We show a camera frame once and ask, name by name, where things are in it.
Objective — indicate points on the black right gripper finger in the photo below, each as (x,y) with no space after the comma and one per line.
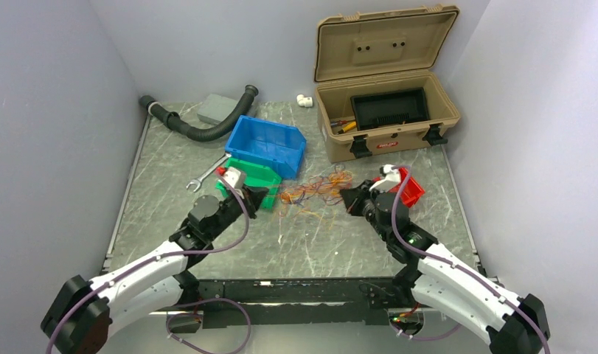
(353,199)
(366,185)

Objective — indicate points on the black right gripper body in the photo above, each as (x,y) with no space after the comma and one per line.
(366,203)

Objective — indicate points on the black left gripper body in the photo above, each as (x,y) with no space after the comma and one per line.
(231,207)

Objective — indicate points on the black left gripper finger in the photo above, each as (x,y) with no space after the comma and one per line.
(251,189)
(257,202)

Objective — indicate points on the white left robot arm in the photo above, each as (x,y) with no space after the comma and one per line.
(86,313)

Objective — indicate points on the white pipe elbow fitting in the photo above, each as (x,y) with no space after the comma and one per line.
(304,101)

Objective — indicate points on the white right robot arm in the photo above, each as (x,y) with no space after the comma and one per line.
(432,275)

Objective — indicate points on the green plastic bin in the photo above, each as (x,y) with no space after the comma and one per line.
(258,175)

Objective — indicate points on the silver open-end wrench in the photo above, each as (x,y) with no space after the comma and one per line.
(195,184)

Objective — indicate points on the red plastic bin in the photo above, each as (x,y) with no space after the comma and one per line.
(412,191)

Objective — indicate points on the blue plastic bin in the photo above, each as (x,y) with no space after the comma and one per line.
(278,146)

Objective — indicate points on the black toolbox tray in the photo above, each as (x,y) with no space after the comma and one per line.
(390,108)

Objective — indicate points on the tan plastic toolbox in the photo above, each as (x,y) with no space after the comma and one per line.
(372,53)

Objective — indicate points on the grey flat block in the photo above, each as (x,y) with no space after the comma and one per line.
(215,108)

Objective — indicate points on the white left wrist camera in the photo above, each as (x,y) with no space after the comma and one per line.
(232,176)

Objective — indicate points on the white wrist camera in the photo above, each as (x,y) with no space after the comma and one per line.
(232,176)
(392,176)

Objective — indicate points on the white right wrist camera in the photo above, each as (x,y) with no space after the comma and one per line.
(392,176)

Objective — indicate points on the yellow handled screwdriver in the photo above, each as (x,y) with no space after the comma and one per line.
(343,126)

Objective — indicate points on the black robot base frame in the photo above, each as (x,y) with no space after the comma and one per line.
(211,304)

